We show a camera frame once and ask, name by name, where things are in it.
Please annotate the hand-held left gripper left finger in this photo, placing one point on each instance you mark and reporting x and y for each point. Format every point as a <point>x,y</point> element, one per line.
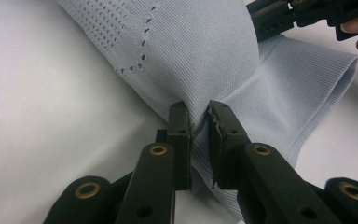
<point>180,149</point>

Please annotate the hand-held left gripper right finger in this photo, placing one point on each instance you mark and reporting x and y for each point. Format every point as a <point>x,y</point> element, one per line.
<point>227,149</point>

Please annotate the white table mat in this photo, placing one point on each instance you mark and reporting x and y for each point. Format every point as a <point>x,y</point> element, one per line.
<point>43,109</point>

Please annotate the light blue knit garment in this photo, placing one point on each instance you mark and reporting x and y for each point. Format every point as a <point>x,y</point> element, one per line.
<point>199,46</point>

